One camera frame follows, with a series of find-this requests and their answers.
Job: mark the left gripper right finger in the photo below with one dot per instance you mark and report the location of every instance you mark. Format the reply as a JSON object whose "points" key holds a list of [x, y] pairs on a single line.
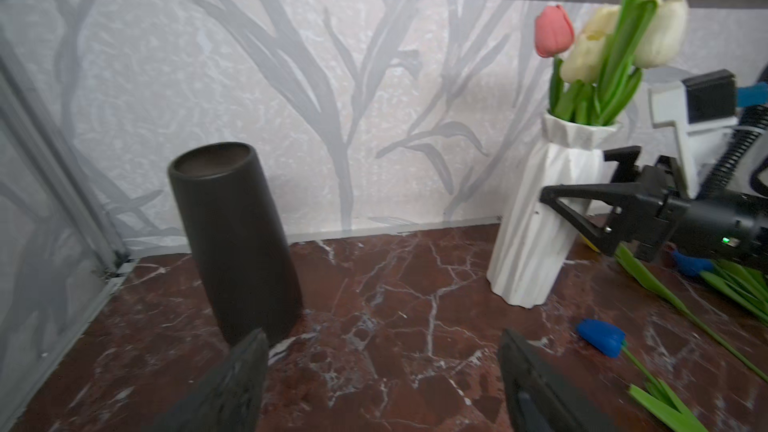
{"points": [[540, 399]]}

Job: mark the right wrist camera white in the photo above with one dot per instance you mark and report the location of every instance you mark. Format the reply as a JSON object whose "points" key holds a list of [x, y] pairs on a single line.
{"points": [[715, 124]]}

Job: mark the black cone vase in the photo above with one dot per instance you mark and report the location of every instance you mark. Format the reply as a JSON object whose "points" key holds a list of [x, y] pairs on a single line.
{"points": [[237, 240]]}

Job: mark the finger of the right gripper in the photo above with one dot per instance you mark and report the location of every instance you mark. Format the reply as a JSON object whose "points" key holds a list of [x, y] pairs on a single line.
{"points": [[606, 215]]}

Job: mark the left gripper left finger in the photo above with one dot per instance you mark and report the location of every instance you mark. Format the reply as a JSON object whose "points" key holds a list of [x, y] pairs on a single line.
{"points": [[228, 397]]}

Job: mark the pink tulip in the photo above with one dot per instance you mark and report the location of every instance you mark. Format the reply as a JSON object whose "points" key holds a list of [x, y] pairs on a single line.
{"points": [[553, 35]]}

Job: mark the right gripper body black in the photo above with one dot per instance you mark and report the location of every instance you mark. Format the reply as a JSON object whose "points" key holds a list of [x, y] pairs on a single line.
{"points": [[730, 226]]}

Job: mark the pale yellow tulip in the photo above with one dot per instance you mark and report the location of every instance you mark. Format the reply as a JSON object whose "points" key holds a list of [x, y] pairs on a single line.
{"points": [[603, 22]]}

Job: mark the tall cream tulip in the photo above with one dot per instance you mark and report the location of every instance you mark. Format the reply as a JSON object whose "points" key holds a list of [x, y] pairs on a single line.
{"points": [[650, 38]]}

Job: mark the white ribbed ceramic vase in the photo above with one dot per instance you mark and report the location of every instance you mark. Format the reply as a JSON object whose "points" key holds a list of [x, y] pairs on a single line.
{"points": [[533, 240]]}

